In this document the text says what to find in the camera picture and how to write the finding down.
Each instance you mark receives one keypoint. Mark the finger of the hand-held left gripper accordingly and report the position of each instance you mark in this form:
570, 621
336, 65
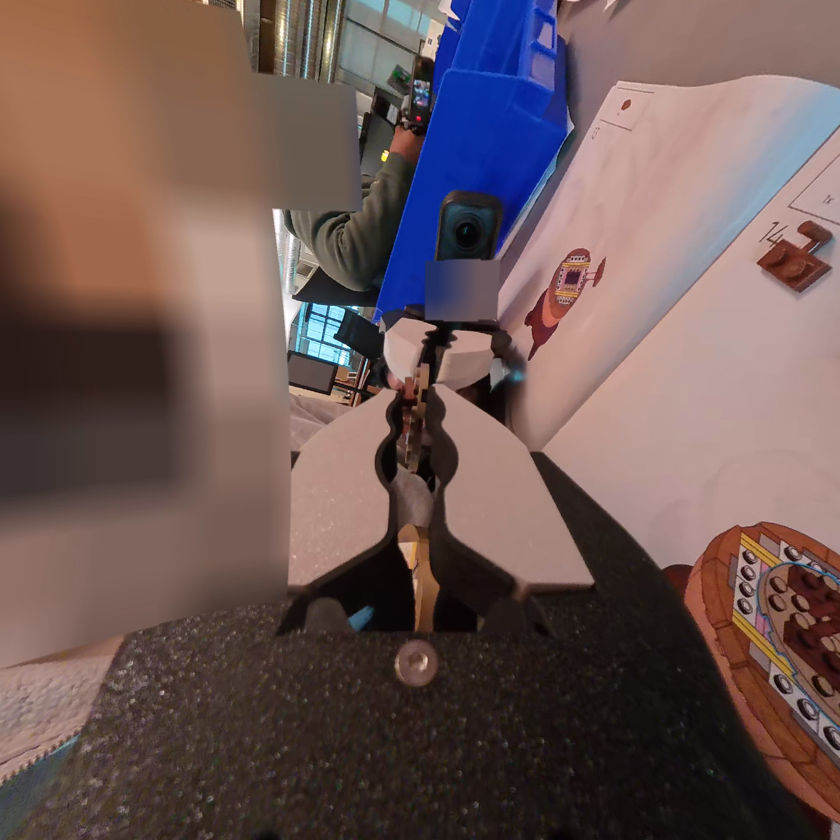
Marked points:
402, 348
466, 357

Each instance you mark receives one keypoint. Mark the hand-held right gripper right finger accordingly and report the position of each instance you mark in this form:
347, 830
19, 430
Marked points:
512, 519

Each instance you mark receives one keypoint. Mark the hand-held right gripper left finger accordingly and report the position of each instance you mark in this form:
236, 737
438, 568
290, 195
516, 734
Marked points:
335, 519

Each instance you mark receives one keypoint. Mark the tan round plate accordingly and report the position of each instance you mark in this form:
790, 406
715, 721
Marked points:
414, 420

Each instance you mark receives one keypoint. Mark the brick pot model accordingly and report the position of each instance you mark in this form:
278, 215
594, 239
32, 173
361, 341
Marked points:
415, 578

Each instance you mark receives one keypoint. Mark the factory style window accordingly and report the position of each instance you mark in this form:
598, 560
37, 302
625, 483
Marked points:
322, 348

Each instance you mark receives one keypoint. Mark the blue plastic bin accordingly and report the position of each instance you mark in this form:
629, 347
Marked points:
473, 145
505, 33

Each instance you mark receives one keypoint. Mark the white instruction booklet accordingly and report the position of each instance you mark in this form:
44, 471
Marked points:
683, 394

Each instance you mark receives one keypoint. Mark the small brown brick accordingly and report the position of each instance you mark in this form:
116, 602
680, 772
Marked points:
796, 257

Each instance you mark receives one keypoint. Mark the metal ventilation duct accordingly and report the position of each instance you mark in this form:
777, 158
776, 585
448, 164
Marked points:
295, 33

